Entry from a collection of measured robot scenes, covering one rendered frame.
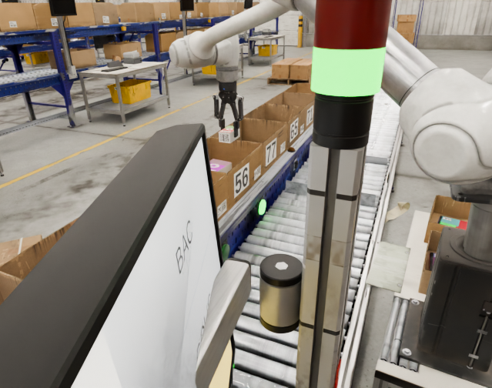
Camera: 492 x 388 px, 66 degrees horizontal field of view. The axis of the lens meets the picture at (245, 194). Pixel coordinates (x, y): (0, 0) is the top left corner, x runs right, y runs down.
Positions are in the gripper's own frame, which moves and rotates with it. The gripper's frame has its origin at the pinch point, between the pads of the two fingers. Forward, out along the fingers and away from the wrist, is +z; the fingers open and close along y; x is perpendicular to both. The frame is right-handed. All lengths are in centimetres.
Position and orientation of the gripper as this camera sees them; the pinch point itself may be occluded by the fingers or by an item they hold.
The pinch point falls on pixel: (229, 128)
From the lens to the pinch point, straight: 167.5
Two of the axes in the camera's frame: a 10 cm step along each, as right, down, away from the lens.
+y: -9.2, -1.6, 3.6
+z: 0.2, 8.9, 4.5
